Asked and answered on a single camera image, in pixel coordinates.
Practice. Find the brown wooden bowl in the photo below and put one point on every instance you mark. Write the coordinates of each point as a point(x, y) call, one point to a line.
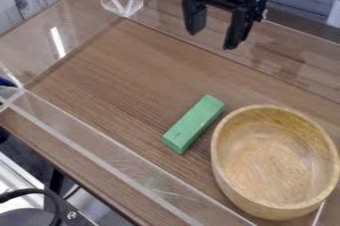
point(275, 162)

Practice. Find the clear acrylic wall panel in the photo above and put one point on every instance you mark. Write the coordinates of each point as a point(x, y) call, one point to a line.
point(150, 195)

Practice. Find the green wooden block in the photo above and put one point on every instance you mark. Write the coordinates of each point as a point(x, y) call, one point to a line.
point(192, 124)

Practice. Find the black table leg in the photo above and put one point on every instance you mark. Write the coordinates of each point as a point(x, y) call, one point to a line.
point(56, 181)

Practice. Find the clear acrylic corner bracket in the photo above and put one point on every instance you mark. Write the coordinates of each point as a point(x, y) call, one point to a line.
point(124, 8)

